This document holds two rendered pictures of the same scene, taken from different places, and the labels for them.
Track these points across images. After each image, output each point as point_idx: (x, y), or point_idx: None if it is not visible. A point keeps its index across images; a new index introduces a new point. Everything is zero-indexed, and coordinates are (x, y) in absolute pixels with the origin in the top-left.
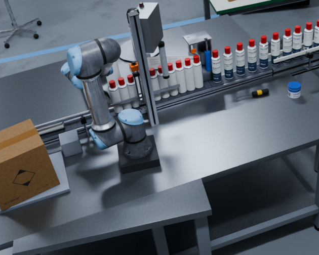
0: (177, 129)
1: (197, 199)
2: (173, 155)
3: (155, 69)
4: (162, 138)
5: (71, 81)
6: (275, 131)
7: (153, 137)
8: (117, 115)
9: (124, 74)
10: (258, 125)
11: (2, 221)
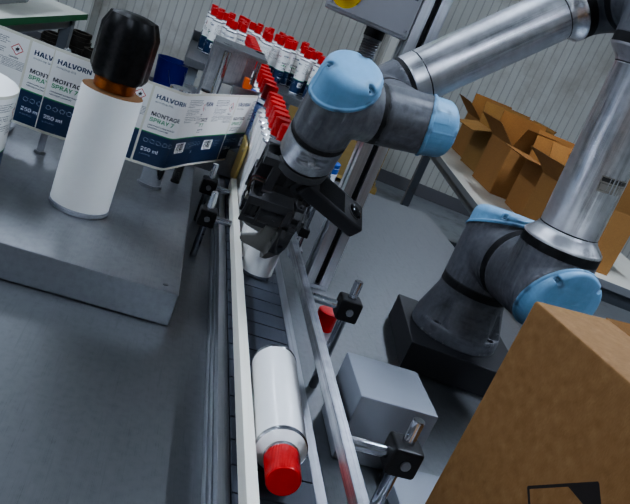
0: (358, 278)
1: None
2: None
3: (183, 138)
4: (384, 305)
5: (411, 130)
6: (411, 236)
7: (412, 299)
8: (274, 283)
9: (41, 176)
10: (389, 234)
11: None
